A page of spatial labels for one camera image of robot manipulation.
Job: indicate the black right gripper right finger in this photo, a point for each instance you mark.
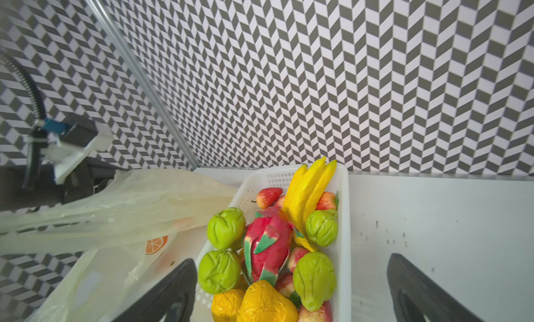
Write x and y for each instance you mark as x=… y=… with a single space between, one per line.
x=418 y=298

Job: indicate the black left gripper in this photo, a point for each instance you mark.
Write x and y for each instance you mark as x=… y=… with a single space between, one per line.
x=89 y=178

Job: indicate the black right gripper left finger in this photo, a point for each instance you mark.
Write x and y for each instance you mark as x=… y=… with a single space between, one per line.
x=172 y=299

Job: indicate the green fake custard apple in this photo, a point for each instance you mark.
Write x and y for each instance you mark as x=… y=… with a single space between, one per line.
x=322 y=227
x=314 y=279
x=219 y=271
x=226 y=227

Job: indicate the translucent cream plastic bag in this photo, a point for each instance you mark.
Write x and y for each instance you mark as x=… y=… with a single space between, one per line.
x=111 y=230

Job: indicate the yellow fake mango small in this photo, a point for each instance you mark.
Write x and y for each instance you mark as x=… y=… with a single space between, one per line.
x=225 y=307

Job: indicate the pink fake dragon fruit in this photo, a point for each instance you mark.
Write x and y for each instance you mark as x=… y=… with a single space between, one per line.
x=267 y=245

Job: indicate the yellow fake banana bunch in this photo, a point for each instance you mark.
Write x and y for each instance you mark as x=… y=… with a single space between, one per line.
x=306 y=187

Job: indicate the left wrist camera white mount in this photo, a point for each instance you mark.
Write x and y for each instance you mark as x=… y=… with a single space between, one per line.
x=76 y=137

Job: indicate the aluminium corner post left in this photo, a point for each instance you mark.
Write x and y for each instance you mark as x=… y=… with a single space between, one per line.
x=133 y=64

